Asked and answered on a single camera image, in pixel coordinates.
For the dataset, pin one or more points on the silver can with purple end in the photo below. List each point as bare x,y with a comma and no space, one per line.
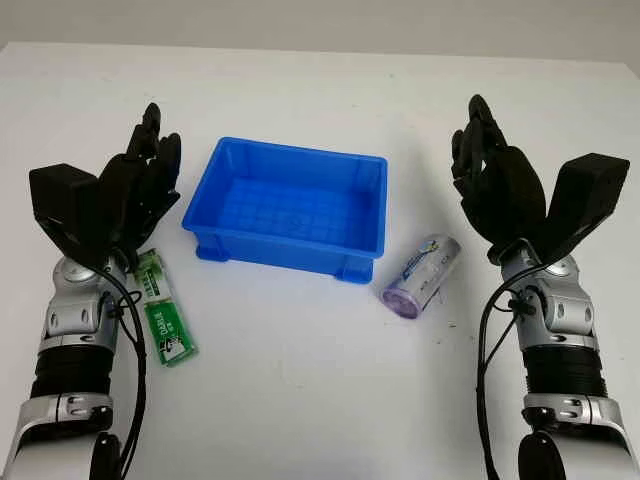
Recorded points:
425,275

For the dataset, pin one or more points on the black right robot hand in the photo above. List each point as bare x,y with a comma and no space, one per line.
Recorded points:
510,175

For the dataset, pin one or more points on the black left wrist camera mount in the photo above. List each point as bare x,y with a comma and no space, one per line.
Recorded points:
65,200

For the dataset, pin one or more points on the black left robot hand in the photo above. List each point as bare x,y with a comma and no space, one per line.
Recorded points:
131,175

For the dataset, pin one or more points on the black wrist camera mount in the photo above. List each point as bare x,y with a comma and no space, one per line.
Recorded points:
585,195
65,200

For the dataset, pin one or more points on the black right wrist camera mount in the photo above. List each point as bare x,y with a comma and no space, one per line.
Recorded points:
585,195

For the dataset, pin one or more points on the green snack packet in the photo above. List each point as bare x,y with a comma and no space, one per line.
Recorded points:
165,320

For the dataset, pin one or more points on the blue plastic tray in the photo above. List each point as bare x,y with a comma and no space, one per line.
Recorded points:
285,210

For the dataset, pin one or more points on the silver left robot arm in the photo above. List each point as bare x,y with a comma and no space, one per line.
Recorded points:
70,320

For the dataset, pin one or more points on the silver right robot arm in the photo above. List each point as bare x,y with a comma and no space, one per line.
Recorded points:
565,325

